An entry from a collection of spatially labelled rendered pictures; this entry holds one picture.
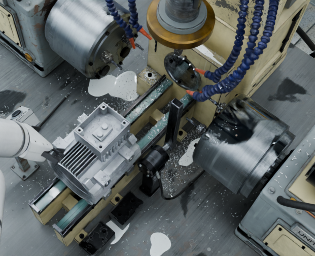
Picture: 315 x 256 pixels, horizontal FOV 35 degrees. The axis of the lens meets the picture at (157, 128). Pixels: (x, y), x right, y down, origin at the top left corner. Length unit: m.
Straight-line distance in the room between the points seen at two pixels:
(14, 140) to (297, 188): 0.70
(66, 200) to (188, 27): 0.67
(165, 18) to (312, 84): 0.84
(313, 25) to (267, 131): 1.38
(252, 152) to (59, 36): 0.69
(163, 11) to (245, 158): 0.44
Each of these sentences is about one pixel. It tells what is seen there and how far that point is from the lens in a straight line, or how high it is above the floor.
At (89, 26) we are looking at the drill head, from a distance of 1.53.
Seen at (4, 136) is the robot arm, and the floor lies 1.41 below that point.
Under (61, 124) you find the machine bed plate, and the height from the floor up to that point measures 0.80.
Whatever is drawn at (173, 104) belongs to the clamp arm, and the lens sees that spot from 1.27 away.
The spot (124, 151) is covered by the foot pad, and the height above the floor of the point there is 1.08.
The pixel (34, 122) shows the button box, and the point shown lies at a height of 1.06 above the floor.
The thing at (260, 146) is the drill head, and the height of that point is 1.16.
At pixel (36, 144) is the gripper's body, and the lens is 1.17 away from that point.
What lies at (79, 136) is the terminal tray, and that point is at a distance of 1.35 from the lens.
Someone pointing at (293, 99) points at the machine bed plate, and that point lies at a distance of 1.90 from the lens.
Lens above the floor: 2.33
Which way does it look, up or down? 62 degrees down
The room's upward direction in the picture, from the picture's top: 7 degrees clockwise
